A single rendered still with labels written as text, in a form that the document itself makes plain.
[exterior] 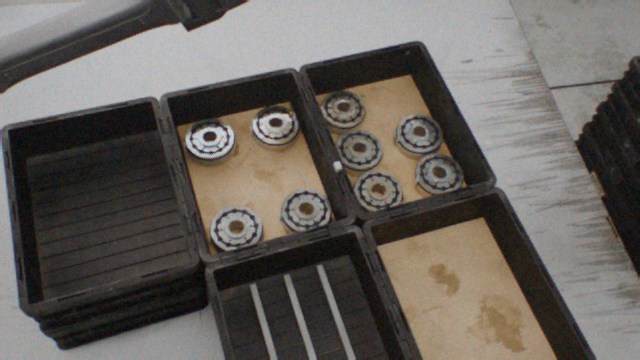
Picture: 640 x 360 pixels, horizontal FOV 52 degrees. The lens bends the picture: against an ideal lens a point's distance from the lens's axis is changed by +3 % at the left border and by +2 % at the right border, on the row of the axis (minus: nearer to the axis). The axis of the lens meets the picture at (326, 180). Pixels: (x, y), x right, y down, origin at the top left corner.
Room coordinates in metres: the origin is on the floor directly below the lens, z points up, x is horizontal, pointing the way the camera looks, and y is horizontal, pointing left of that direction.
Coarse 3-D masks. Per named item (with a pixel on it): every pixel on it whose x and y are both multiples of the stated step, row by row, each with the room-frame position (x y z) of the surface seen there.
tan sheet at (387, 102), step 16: (400, 80) 1.02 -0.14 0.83; (320, 96) 0.94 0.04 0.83; (368, 96) 0.96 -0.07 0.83; (384, 96) 0.97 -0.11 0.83; (400, 96) 0.97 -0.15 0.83; (416, 96) 0.98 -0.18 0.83; (368, 112) 0.91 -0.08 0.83; (384, 112) 0.92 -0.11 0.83; (400, 112) 0.93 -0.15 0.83; (416, 112) 0.93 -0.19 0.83; (368, 128) 0.87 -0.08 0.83; (384, 128) 0.88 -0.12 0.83; (384, 144) 0.83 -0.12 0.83; (384, 160) 0.79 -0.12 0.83; (400, 160) 0.80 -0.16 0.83; (416, 160) 0.80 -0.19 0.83; (352, 176) 0.74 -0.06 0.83; (400, 176) 0.75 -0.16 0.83; (416, 192) 0.72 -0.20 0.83
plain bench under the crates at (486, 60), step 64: (256, 0) 1.35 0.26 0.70; (320, 0) 1.38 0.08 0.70; (384, 0) 1.42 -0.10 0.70; (448, 0) 1.45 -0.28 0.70; (128, 64) 1.06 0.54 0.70; (192, 64) 1.09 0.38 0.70; (256, 64) 1.12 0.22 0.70; (448, 64) 1.21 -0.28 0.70; (512, 64) 1.24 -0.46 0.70; (0, 128) 0.82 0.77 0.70; (512, 128) 1.02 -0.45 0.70; (0, 192) 0.65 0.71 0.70; (512, 192) 0.83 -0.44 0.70; (576, 192) 0.86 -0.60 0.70; (0, 256) 0.51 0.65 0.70; (576, 256) 0.69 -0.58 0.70; (0, 320) 0.38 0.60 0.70; (192, 320) 0.42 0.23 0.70; (576, 320) 0.54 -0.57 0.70
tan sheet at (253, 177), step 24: (240, 120) 0.84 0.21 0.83; (240, 144) 0.78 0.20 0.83; (192, 168) 0.70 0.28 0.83; (216, 168) 0.71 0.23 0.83; (240, 168) 0.72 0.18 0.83; (264, 168) 0.73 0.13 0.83; (288, 168) 0.74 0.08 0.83; (312, 168) 0.74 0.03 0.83; (216, 192) 0.65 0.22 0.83; (240, 192) 0.66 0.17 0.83; (264, 192) 0.67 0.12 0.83; (288, 192) 0.68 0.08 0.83; (264, 216) 0.61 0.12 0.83; (264, 240) 0.56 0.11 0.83
